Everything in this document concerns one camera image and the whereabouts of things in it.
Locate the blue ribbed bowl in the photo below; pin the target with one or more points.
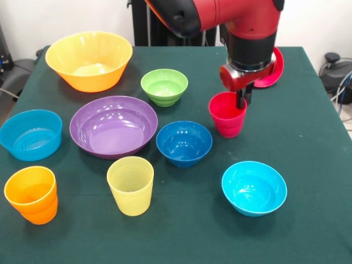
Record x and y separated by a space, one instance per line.
30 143

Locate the green bowl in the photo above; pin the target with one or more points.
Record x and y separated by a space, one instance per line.
164 88

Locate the cyan bowl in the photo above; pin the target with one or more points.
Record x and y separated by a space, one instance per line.
253 192

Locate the large purple bowl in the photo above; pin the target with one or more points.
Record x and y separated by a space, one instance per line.
112 132

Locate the large orange bowl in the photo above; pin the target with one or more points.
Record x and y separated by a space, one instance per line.
82 55

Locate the dark green tablecloth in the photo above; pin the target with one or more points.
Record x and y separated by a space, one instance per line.
192 242

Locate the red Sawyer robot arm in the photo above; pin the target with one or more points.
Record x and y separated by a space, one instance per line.
247 27

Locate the red-pink bowl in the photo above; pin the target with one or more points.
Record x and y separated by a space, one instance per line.
277 74

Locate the grey pedestal foot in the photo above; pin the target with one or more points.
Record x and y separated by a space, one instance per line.
19 71
338 71

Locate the yellow-green cup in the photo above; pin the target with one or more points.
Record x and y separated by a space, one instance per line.
130 198

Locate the orange cup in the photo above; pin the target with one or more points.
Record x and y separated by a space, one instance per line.
33 209

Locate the black device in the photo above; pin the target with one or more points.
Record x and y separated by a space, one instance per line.
5 60

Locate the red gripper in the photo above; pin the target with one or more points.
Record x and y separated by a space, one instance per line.
231 81

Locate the red-pink cup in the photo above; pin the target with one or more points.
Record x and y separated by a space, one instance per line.
228 123

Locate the dark blue bowl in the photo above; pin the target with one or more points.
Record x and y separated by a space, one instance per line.
184 145

